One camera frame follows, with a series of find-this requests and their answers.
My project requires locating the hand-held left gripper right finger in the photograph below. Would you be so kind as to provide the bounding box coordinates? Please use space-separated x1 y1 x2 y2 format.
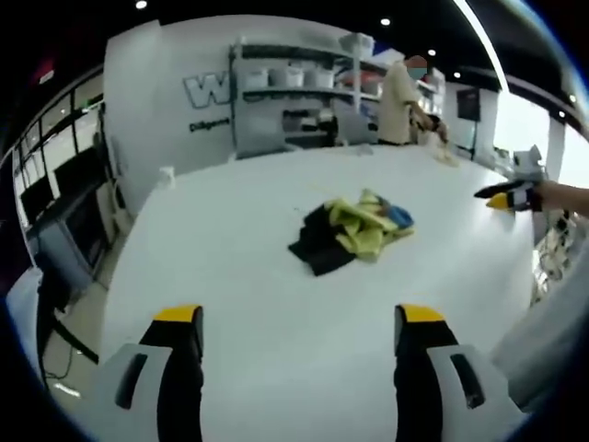
394 303 512 442

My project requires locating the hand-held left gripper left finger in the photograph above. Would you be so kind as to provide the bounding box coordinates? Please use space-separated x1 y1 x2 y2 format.
91 303 205 442

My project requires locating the yellow black blue garment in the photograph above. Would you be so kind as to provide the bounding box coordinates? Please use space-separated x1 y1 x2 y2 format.
287 187 418 278

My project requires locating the black white patterned cloth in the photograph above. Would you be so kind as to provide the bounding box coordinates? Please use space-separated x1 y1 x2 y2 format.
527 209 582 308

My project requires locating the cream cloth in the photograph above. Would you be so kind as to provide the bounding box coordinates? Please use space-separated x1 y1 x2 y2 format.
429 135 462 169

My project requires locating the person's white clothing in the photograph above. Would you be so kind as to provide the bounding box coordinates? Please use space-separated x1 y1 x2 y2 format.
489 255 589 415

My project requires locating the desk with dark monitors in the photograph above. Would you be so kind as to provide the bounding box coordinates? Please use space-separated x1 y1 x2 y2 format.
17 146 121 282

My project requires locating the grey metal shelf unit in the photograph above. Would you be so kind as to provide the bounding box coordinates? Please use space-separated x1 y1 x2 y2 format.
228 32 384 160

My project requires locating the black wall screen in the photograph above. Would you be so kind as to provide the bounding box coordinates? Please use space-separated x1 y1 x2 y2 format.
456 87 482 122

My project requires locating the black floor cable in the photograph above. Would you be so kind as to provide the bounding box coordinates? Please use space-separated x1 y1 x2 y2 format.
40 343 85 400

